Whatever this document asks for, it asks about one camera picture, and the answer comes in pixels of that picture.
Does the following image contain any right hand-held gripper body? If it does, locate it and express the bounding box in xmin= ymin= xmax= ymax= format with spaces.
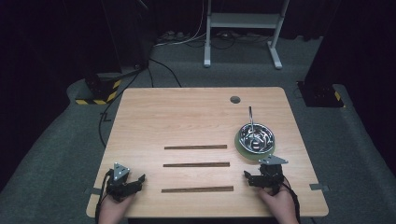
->
xmin=257 ymin=154 xmax=289 ymax=195

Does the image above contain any dark wooden chopstick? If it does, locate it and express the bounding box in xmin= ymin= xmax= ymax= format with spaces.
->
xmin=161 ymin=185 xmax=234 ymax=194
xmin=163 ymin=144 xmax=228 ymax=150
xmin=163 ymin=161 xmax=231 ymax=168

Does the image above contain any grey tape piece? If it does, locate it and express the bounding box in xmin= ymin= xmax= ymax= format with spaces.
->
xmin=309 ymin=183 xmax=331 ymax=192
xmin=83 ymin=187 xmax=104 ymax=196

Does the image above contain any shiny steel bowl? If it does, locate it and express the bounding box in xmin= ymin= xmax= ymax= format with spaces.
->
xmin=238 ymin=122 xmax=276 ymax=155

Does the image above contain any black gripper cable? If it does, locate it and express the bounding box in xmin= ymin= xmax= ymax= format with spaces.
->
xmin=280 ymin=175 xmax=302 ymax=224
xmin=94 ymin=169 xmax=115 ymax=224

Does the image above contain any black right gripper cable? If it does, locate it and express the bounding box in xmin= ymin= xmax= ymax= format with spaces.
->
xmin=280 ymin=175 xmax=302 ymax=224

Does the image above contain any white floor cable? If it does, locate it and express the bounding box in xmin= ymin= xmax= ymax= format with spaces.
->
xmin=153 ymin=0 xmax=207 ymax=49

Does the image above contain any black floor cable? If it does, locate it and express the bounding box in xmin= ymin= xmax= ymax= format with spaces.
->
xmin=98 ymin=57 xmax=182 ymax=147

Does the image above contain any steel spoon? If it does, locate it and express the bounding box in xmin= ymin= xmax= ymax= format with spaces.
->
xmin=247 ymin=105 xmax=264 ymax=150

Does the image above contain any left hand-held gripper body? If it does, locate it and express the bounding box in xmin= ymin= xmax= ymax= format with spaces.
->
xmin=106 ymin=161 xmax=139 ymax=203

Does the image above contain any power strip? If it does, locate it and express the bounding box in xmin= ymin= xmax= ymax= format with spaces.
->
xmin=156 ymin=30 xmax=189 ymax=44

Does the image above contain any person's right hand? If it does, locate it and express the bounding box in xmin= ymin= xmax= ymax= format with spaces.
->
xmin=257 ymin=184 xmax=300 ymax=224

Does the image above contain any green round plate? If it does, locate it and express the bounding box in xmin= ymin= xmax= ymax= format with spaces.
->
xmin=233 ymin=129 xmax=276 ymax=162

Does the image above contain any white metal stand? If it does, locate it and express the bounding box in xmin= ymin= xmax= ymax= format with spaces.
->
xmin=203 ymin=0 xmax=291 ymax=70

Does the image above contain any yellow black striped stand base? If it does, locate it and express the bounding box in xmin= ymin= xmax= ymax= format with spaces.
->
xmin=75 ymin=73 xmax=123 ymax=106

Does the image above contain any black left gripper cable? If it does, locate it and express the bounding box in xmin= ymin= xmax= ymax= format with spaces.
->
xmin=94 ymin=169 xmax=115 ymax=224

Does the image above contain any person's left hand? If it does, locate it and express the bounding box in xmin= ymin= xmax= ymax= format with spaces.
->
xmin=98 ymin=193 xmax=135 ymax=224

